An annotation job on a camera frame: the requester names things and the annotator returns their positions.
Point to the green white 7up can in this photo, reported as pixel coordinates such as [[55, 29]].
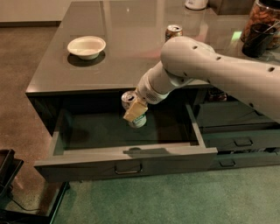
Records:
[[127, 99]]

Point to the white container at back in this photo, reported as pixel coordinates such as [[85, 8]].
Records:
[[196, 5]]

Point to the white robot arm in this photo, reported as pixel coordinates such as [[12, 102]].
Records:
[[184, 59]]

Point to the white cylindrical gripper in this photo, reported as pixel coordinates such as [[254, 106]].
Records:
[[149, 91]]

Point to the snack bags in shelf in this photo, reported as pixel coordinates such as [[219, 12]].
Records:
[[216, 95]]

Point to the glass jar of snacks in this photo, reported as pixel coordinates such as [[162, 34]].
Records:
[[264, 12]]

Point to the black stand base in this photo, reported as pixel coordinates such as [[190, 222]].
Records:
[[18, 204]]

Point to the right lower grey drawer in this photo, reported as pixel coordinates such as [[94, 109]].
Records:
[[244, 160]]

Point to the grey counter cabinet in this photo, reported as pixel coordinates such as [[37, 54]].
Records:
[[134, 32]]

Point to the black cup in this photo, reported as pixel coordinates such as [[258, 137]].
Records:
[[258, 39]]

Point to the right middle grey drawer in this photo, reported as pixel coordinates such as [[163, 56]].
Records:
[[243, 140]]

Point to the gold soda can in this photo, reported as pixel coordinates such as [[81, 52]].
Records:
[[172, 31]]

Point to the white bowl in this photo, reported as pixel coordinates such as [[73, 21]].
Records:
[[87, 47]]

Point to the right upper grey drawer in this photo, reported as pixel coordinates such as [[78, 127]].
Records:
[[225, 113]]

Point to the metal drawer handle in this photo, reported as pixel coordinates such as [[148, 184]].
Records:
[[124, 170]]

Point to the open grey top drawer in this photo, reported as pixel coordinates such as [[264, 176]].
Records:
[[89, 146]]

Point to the dark box at back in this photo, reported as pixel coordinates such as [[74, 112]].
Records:
[[231, 7]]

